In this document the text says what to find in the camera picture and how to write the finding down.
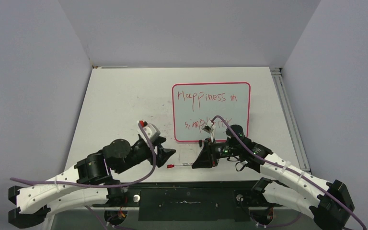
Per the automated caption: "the aluminium right side rail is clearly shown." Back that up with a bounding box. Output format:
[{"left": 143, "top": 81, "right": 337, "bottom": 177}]
[{"left": 270, "top": 68, "right": 311, "bottom": 173}]

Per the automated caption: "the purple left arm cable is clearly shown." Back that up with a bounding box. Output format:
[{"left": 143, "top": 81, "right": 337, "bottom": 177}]
[{"left": 10, "top": 122, "right": 157, "bottom": 230}]

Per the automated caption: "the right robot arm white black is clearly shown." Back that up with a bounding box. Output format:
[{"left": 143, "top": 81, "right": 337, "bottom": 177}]
[{"left": 192, "top": 125, "right": 355, "bottom": 230}]

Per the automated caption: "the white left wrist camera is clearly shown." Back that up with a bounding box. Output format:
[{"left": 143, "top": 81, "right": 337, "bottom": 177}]
[{"left": 137, "top": 120, "right": 161, "bottom": 143}]

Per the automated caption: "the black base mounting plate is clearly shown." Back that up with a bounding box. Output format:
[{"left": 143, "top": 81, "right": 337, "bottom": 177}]
[{"left": 103, "top": 181, "right": 272, "bottom": 222}]

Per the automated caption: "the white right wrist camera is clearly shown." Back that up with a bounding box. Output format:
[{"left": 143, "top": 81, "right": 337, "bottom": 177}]
[{"left": 202, "top": 120, "right": 216, "bottom": 142}]

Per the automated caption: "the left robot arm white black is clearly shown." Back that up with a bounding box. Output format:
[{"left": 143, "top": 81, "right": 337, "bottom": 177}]
[{"left": 8, "top": 136, "right": 176, "bottom": 229}]

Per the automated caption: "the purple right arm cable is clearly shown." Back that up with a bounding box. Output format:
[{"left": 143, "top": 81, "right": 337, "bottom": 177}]
[{"left": 211, "top": 115, "right": 367, "bottom": 230}]

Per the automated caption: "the aluminium front frame rail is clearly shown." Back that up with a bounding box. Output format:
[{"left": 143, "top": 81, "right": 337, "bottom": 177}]
[{"left": 46, "top": 186, "right": 333, "bottom": 211}]

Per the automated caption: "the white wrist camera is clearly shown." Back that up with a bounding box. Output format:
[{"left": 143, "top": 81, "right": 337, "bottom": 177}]
[
  {"left": 137, "top": 120, "right": 161, "bottom": 143},
  {"left": 202, "top": 120, "right": 216, "bottom": 142}
]

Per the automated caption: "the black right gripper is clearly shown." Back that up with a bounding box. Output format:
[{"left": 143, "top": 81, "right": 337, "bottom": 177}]
[{"left": 192, "top": 137, "right": 241, "bottom": 168}]

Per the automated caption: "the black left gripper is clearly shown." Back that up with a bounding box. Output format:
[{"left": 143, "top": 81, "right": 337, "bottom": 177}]
[{"left": 115, "top": 136, "right": 175, "bottom": 174}]

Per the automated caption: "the pink framed whiteboard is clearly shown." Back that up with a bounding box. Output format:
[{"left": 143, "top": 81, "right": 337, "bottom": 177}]
[{"left": 172, "top": 82, "right": 251, "bottom": 142}]

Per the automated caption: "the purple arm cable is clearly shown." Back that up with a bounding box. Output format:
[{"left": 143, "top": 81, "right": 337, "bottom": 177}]
[
  {"left": 211, "top": 115, "right": 367, "bottom": 230},
  {"left": 10, "top": 122, "right": 157, "bottom": 230}
]

